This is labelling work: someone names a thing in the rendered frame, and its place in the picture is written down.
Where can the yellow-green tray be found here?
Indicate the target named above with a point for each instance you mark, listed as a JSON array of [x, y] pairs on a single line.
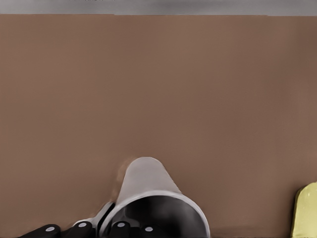
[[306, 210]]

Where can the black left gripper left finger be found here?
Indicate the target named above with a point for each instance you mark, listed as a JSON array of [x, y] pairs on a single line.
[[74, 230]]

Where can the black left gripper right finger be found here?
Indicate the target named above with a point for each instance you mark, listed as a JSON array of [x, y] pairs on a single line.
[[123, 230]]

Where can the white IKEA cup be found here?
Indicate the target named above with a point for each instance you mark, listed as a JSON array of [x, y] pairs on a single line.
[[148, 178]]

